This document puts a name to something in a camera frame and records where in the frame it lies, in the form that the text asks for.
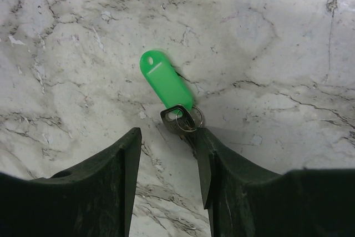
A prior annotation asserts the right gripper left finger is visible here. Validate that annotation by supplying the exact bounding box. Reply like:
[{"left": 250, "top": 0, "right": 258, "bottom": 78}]
[{"left": 1, "top": 128, "right": 141, "bottom": 236}]

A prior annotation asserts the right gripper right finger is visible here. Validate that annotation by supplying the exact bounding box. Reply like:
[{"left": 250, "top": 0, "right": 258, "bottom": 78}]
[{"left": 195, "top": 129, "right": 354, "bottom": 236}]

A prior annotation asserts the green tag key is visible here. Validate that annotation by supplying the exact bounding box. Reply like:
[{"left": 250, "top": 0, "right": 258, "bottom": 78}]
[{"left": 139, "top": 50, "right": 204, "bottom": 153}]

